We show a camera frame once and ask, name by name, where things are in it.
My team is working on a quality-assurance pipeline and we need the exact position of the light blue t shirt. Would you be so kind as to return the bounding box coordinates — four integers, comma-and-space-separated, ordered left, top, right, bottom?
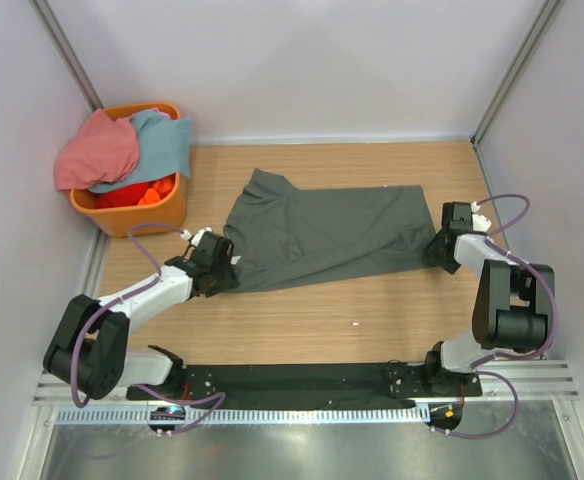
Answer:
89, 109, 192, 194

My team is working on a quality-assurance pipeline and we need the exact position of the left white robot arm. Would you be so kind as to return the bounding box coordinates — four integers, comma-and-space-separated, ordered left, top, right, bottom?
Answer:
43, 228, 239, 408

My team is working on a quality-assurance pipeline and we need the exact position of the dark grey t shirt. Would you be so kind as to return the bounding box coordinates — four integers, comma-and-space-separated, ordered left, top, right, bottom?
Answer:
224, 169, 435, 293

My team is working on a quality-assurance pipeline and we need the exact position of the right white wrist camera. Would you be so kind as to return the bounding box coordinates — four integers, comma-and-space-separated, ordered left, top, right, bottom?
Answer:
471, 202, 492, 233

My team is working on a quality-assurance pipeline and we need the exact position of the orange plastic tub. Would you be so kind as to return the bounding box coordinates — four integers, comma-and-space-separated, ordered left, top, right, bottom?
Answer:
68, 102, 187, 238

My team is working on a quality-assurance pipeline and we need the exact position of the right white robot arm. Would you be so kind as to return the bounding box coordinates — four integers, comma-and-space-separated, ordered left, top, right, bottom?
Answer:
422, 202, 558, 396

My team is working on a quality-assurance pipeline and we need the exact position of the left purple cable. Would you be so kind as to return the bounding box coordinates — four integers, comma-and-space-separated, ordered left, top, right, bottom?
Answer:
71, 222, 228, 434

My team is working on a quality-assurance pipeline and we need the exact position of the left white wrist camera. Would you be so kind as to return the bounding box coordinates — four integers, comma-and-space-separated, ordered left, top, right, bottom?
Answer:
180, 227, 212, 247

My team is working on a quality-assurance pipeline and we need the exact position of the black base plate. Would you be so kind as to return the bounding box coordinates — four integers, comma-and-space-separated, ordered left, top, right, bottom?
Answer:
150, 360, 482, 411

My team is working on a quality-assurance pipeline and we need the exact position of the pink t shirt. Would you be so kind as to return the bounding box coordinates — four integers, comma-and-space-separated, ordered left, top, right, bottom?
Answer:
54, 109, 140, 191

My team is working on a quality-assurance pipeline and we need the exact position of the slotted cable duct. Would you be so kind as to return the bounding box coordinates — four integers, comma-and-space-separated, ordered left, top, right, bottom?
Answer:
56, 404, 430, 426

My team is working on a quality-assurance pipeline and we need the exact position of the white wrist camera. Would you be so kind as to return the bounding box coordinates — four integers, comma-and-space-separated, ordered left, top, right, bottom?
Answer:
180, 227, 212, 247
471, 202, 492, 233

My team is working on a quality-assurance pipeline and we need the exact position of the red orange t shirt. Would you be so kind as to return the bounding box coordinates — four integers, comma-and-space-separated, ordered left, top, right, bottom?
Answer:
95, 174, 176, 209

